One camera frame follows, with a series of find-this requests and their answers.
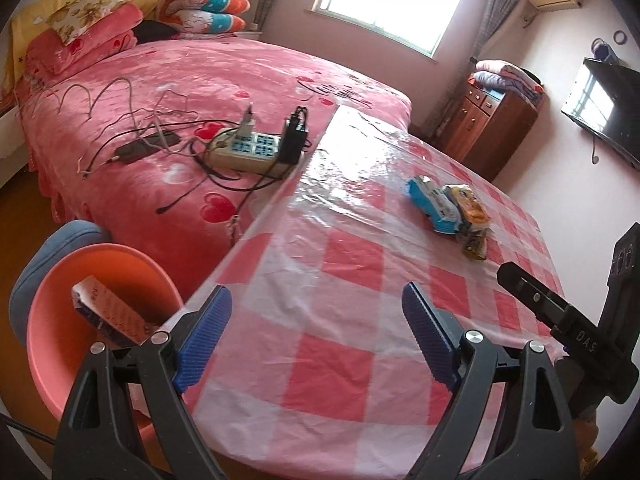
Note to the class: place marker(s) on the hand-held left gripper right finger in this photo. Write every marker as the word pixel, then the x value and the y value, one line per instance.
pixel 425 330

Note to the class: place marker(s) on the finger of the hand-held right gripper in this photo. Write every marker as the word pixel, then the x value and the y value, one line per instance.
pixel 530 292

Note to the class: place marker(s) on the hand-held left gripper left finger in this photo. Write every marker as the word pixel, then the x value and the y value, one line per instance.
pixel 205 340

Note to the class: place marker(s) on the brown cardboard box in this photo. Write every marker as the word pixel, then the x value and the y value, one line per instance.
pixel 115 310

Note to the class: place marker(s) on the pink plastic basin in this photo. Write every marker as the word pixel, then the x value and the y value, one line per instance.
pixel 60 320

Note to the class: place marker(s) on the pink checkered tablecloth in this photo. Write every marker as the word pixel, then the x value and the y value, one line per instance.
pixel 350 310

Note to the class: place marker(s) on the yellow snack packet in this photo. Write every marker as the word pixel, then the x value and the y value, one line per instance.
pixel 470 205

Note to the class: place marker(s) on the blue and white packet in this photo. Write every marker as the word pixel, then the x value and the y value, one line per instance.
pixel 430 200

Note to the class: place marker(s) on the brown wooden cabinet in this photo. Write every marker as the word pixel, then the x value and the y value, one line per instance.
pixel 485 125

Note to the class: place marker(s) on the blue stool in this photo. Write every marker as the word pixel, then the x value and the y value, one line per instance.
pixel 50 245

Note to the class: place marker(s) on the white power strip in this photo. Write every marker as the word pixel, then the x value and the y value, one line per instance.
pixel 245 152

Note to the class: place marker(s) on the black power bank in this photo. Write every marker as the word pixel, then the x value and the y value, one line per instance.
pixel 145 147

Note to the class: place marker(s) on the stack of folded blankets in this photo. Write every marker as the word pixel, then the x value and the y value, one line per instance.
pixel 505 77

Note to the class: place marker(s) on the black charger box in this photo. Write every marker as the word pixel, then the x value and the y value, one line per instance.
pixel 295 137

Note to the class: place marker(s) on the white plug adapter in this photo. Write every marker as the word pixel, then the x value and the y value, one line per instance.
pixel 247 122

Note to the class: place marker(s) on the pink bedspread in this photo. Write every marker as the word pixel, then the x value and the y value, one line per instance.
pixel 210 75

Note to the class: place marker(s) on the dark cloth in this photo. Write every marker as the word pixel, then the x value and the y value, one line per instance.
pixel 155 31

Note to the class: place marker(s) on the folded pink blanket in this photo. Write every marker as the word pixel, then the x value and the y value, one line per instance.
pixel 75 52

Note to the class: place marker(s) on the window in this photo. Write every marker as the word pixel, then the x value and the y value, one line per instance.
pixel 395 0

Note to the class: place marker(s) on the floral pillow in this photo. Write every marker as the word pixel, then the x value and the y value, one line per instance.
pixel 82 12

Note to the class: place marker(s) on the yellow headboard cover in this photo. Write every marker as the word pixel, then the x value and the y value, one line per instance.
pixel 30 20

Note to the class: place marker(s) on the wall-mounted flat television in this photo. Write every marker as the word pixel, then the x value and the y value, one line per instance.
pixel 605 110

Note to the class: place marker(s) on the blue wall ornament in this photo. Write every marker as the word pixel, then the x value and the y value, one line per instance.
pixel 601 50

